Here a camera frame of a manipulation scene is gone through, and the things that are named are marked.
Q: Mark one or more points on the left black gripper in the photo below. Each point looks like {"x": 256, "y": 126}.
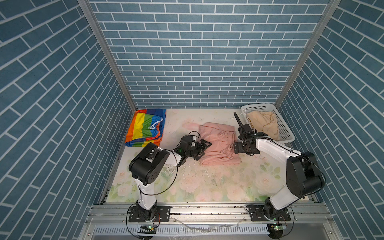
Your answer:
{"x": 200, "y": 150}

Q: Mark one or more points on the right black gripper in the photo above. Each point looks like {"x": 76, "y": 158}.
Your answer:
{"x": 237, "y": 146}

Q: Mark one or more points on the pink shorts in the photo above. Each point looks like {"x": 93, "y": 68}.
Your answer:
{"x": 221, "y": 152}

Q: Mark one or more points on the white plastic laundry basket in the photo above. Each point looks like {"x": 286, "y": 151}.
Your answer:
{"x": 285, "y": 133}

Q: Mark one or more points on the rainbow striped shorts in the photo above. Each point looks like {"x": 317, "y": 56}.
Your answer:
{"x": 146, "y": 127}

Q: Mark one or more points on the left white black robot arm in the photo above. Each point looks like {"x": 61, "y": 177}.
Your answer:
{"x": 148, "y": 164}

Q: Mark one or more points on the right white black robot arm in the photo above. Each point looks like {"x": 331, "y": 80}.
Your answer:
{"x": 303, "y": 175}

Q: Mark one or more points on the beige shorts in basket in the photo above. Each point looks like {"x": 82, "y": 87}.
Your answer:
{"x": 265, "y": 122}

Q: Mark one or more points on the left green circuit board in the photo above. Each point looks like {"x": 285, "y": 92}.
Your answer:
{"x": 147, "y": 230}

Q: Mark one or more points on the green circuit board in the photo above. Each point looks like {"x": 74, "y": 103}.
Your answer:
{"x": 276, "y": 229}
{"x": 147, "y": 230}

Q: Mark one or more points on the right green circuit board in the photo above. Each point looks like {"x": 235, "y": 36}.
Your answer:
{"x": 276, "y": 229}

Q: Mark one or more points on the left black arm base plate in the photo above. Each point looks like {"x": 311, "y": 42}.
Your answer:
{"x": 157, "y": 213}

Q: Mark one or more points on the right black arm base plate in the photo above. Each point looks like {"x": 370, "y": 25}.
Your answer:
{"x": 259, "y": 213}

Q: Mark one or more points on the aluminium mounting rail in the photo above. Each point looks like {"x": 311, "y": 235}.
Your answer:
{"x": 212, "y": 221}

